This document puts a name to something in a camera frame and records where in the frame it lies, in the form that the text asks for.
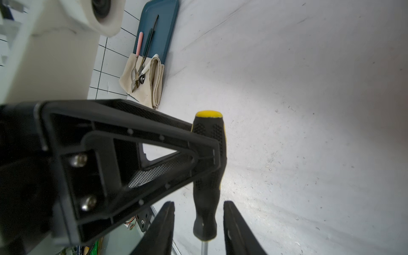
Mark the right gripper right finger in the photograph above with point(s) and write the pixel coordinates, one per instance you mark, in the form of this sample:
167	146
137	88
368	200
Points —
239	239

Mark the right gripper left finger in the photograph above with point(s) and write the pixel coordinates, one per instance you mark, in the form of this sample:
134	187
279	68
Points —
158	239

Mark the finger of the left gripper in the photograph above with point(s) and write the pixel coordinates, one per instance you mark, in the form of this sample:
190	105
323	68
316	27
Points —
117	158

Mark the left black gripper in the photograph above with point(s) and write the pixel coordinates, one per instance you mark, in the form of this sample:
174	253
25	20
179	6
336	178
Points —
30	201

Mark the large black yellow screwdriver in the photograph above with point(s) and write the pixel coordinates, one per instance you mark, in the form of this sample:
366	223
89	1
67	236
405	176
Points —
207	190

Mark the beige cloth mat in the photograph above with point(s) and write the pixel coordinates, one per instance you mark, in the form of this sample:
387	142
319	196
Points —
149	93

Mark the metal spoon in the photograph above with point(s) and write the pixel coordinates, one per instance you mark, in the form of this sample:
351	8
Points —
146	69

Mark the teal tray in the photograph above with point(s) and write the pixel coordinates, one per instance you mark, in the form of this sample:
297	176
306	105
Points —
162	15

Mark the pink handle spoon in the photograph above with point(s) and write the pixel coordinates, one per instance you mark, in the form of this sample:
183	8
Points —
134	71

